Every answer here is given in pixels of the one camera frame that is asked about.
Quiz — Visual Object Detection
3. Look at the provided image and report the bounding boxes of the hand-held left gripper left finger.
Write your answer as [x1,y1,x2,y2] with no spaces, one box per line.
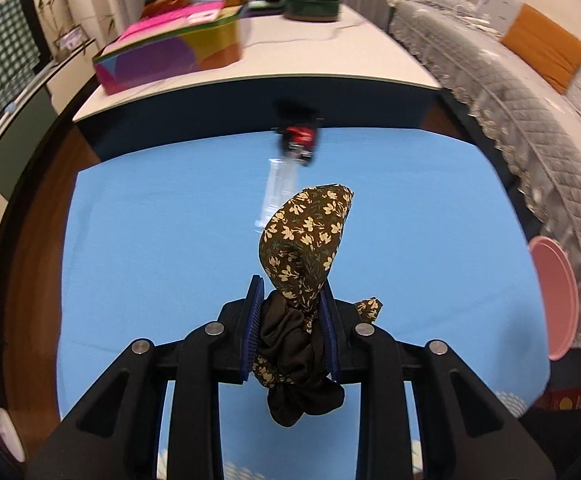
[25,275,266,480]

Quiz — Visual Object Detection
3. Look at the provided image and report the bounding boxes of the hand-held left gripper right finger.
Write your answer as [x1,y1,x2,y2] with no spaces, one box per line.
[318,290,556,480]

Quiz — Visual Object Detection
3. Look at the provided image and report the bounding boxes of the dark floral fabric scrunchie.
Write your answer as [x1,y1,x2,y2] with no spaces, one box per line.
[253,185,384,428]

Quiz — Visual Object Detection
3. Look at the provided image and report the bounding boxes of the clear plastic tube wrapper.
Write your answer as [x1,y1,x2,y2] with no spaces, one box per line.
[255,157,299,233]

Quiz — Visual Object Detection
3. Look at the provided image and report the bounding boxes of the red and black wrapper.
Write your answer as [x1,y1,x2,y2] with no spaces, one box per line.
[275,102,324,166]

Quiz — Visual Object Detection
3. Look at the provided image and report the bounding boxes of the pink round plate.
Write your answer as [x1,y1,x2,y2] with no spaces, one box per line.
[528,237,580,361]

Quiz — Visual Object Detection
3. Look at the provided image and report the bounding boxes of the white top coffee table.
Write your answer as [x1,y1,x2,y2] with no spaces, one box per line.
[73,2,444,161]

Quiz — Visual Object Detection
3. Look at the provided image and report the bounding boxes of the colourful tin box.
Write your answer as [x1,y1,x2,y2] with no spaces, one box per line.
[93,10,244,96]

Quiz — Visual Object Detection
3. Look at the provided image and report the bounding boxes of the grey quilted sofa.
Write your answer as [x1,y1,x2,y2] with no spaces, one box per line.
[381,0,581,351]

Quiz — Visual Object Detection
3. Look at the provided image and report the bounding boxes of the white and green cabinet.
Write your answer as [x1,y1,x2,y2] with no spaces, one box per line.
[0,35,101,281]

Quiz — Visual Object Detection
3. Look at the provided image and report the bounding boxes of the pink folder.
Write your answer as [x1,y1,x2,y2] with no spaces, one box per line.
[120,2,224,43]

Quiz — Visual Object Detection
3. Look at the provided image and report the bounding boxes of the green round bowl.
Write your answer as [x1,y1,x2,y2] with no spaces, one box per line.
[283,0,341,23]

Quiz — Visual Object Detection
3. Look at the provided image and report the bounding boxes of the brown glossy bag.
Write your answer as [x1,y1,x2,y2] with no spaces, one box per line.
[143,0,191,13]

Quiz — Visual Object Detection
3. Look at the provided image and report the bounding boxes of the orange cushion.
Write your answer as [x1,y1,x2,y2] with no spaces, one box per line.
[501,4,581,95]

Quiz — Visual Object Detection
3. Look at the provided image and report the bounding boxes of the bamboo plant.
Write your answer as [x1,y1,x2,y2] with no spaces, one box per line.
[38,0,116,46]

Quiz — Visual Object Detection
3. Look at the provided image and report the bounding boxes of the photo frame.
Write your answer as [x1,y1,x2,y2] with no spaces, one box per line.
[58,27,91,52]

